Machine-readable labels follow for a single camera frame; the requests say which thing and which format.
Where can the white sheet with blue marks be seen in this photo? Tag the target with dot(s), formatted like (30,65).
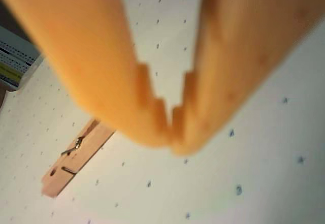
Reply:
(254,183)

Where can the wooden clothespin with metal spring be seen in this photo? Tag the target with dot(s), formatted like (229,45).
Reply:
(87,151)

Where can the white printed box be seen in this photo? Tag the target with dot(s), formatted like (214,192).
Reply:
(15,61)

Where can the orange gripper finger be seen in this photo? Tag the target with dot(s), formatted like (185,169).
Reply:
(89,56)
(241,56)

